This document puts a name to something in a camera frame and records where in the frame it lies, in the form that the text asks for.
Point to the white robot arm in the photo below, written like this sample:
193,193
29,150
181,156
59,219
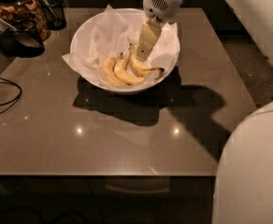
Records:
211,142

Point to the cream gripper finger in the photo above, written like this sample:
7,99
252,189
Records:
148,37

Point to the yellow banana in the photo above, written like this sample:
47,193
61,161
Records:
121,73
108,68
139,68

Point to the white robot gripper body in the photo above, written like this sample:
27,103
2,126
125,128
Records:
161,6

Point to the black mesh pen holder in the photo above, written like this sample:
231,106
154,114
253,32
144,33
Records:
54,14

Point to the white ceramic bowl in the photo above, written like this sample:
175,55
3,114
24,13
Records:
109,34

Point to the white paper liner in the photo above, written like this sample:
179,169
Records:
122,51

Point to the glass jar with snacks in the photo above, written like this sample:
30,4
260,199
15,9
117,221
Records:
16,10

